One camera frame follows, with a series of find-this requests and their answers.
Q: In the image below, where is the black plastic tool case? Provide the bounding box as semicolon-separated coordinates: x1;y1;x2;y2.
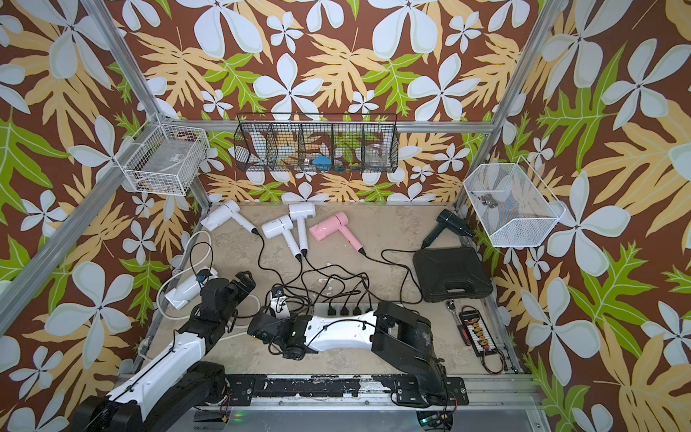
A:
412;247;493;302

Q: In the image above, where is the black hair dryer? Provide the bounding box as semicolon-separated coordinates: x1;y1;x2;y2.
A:
421;209;474;249

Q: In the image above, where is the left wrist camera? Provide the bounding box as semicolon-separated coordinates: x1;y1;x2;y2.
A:
195;268;218;287

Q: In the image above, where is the pink hair dryer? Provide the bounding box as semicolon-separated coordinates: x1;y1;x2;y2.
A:
309;212;365;254

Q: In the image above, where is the black dryer power cable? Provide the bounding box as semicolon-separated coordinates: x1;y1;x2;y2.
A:
380;247;428;306

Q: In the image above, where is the blue object in basket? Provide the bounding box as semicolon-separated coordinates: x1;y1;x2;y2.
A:
312;155;333;172

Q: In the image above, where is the white mesh basket right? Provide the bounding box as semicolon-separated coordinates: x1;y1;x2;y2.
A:
464;157;566;248

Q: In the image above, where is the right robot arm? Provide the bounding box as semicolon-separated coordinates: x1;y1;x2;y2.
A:
248;302;451;405

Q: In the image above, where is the white wire basket left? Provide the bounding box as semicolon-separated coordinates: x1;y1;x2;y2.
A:
118;114;210;196

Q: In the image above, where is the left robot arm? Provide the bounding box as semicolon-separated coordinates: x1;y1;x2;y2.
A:
70;271;256;431

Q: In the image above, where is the ratchet wrench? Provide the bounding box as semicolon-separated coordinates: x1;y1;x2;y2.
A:
444;300;471;347

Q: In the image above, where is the metal clip in basket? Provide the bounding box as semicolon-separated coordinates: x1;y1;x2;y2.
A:
480;194;498;209

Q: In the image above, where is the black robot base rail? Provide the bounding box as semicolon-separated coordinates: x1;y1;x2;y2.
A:
215;373;471;407

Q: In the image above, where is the white hair dryer far left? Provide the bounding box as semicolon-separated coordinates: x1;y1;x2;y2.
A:
201;201;259;234

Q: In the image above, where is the white multicolour power strip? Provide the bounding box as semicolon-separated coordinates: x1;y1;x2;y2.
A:
311;302;378;317

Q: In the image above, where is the white hair dryer near left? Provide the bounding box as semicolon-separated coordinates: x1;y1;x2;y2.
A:
165;273;202;310

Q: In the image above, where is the white hair dryer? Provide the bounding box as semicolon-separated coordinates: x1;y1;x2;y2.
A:
201;201;259;234
165;273;202;310
262;215;302;261
289;202;316;257

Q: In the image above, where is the black wire basket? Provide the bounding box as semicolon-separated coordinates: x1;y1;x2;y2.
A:
231;113;399;173

